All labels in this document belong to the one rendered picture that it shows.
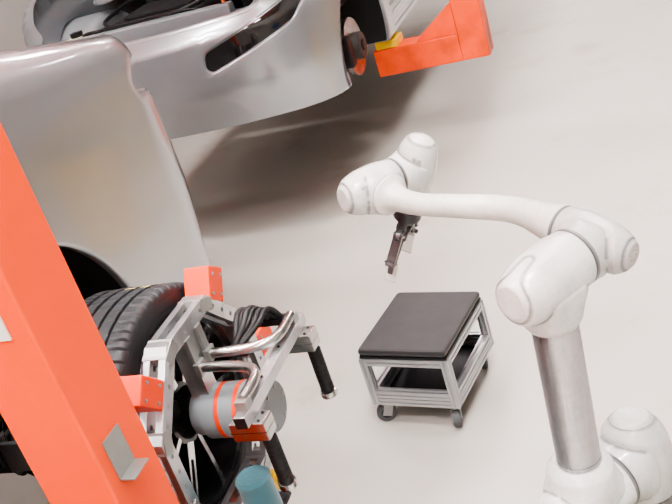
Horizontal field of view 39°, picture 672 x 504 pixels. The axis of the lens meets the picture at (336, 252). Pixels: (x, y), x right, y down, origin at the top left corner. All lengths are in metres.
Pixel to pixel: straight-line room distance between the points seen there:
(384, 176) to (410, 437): 1.47
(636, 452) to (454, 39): 3.69
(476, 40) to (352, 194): 3.47
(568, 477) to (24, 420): 1.17
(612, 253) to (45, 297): 1.10
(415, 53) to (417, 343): 2.71
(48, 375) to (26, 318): 0.12
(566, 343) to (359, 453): 1.64
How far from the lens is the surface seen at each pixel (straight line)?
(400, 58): 5.76
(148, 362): 2.22
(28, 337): 1.71
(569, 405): 2.11
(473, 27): 5.63
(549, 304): 1.91
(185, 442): 2.46
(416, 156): 2.34
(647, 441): 2.36
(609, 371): 3.61
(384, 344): 3.42
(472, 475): 3.29
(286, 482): 2.23
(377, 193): 2.25
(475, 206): 2.19
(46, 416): 1.81
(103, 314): 2.34
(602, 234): 2.01
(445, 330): 3.39
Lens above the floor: 2.11
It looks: 25 degrees down
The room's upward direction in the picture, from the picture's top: 18 degrees counter-clockwise
